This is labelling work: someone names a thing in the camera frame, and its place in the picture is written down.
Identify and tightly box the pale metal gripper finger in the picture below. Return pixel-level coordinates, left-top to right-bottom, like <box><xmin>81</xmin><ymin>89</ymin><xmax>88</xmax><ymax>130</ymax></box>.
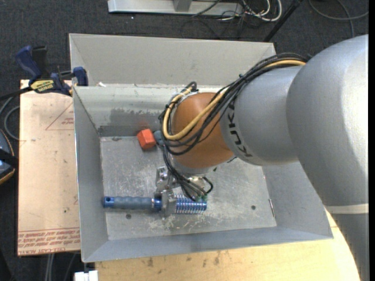
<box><xmin>155</xmin><ymin>166</ymin><xmax>171</xmax><ymax>191</ymax></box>
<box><xmin>160</xmin><ymin>187</ymin><xmax>180</xmax><ymax>218</ymax></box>

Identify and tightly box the grey metal bin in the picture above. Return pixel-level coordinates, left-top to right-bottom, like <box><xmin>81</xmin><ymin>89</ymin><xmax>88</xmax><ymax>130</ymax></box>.
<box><xmin>69</xmin><ymin>33</ymin><xmax>334</xmax><ymax>263</ymax></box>

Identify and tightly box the red-orange block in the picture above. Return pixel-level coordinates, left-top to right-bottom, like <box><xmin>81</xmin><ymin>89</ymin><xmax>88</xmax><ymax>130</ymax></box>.
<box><xmin>137</xmin><ymin>128</ymin><xmax>157</xmax><ymax>151</ymax></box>

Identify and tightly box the brown cardboard board, red print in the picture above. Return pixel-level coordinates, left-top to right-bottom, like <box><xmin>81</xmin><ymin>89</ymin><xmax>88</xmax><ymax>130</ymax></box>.
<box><xmin>17</xmin><ymin>79</ymin><xmax>81</xmax><ymax>256</ymax></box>

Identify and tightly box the blue tool with grey handle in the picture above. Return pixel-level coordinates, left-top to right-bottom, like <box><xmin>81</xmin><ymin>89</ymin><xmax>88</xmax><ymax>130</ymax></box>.
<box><xmin>101</xmin><ymin>194</ymin><xmax>208</xmax><ymax>215</ymax></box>

